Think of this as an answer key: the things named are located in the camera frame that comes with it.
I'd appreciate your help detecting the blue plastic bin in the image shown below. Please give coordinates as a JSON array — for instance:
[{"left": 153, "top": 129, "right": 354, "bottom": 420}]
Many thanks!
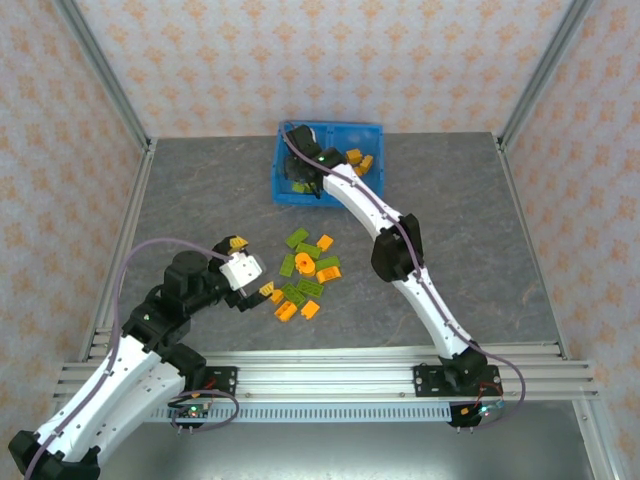
[
  {"left": 324, "top": 121, "right": 386, "bottom": 209},
  {"left": 270, "top": 119, "right": 335, "bottom": 207}
]

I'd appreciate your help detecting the round orange lego piece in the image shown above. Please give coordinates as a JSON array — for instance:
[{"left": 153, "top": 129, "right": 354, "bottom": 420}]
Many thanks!
[{"left": 293, "top": 251, "right": 317, "bottom": 278}]

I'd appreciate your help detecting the small circuit board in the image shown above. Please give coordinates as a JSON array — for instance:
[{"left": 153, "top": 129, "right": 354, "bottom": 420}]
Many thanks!
[
  {"left": 172, "top": 405, "right": 209, "bottom": 422},
  {"left": 462, "top": 401, "right": 504, "bottom": 419}
]

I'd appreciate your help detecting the grey metal sheet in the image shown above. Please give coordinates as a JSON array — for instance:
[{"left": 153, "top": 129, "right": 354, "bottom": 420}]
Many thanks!
[{"left": 94, "top": 422, "right": 601, "bottom": 480}]

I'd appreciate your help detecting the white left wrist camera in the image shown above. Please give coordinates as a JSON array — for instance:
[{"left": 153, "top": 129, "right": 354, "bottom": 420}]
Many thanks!
[{"left": 218, "top": 249, "right": 265, "bottom": 292}]

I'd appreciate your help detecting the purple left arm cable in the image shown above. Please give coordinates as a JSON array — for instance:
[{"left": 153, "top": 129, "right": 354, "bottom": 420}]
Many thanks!
[{"left": 21, "top": 238, "right": 241, "bottom": 480}]

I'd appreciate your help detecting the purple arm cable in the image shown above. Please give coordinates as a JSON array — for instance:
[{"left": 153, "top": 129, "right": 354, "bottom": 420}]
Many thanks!
[
  {"left": 21, "top": 238, "right": 241, "bottom": 480},
  {"left": 279, "top": 119, "right": 528, "bottom": 432}
]

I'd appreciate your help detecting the aluminium side rail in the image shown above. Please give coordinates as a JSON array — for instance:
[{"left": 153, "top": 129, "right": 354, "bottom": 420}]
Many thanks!
[
  {"left": 494, "top": 134, "right": 572, "bottom": 361},
  {"left": 82, "top": 138, "right": 159, "bottom": 362}
]

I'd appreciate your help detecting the wide aluminium base rail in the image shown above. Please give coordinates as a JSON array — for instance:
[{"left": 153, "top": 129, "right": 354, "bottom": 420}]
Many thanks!
[{"left": 52, "top": 348, "right": 601, "bottom": 402}]

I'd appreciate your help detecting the grey slotted cable duct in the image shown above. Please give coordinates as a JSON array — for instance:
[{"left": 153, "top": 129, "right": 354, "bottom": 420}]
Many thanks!
[{"left": 144, "top": 403, "right": 456, "bottom": 426}]

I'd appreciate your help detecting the aluminium frame post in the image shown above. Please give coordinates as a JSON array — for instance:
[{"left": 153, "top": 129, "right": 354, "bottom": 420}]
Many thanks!
[
  {"left": 496, "top": 0, "right": 597, "bottom": 152},
  {"left": 52, "top": 0, "right": 154, "bottom": 152}
]

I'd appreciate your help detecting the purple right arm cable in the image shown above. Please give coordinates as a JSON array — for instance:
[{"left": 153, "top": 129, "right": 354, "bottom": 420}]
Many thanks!
[{"left": 279, "top": 119, "right": 528, "bottom": 432}]

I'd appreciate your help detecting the aluminium frame leg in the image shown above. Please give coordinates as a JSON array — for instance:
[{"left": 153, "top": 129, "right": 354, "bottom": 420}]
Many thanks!
[{"left": 572, "top": 399, "right": 622, "bottom": 480}]

